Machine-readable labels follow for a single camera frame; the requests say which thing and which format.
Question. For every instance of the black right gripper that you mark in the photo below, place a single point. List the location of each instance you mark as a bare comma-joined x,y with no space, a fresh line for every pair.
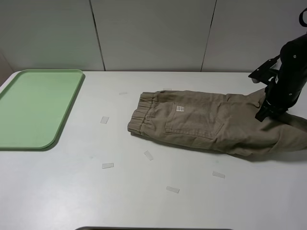
283,93

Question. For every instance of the khaki shorts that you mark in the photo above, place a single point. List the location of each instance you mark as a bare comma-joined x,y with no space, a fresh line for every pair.
216,122

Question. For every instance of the green plastic tray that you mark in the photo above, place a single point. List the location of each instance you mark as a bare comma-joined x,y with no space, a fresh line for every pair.
34,106

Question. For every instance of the clear tape piece lower right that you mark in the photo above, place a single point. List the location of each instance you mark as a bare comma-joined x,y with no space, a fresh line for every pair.
217,174

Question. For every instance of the clear tape piece bottom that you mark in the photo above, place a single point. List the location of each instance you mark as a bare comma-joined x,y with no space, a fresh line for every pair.
172,189

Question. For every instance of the clear tape piece centre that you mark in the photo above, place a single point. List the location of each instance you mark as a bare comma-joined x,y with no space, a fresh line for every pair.
148,155

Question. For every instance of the clear tape piece lower left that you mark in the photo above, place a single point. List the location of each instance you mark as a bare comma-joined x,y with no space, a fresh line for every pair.
107,165

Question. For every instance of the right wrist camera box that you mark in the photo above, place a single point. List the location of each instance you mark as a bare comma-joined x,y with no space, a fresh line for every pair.
266,72

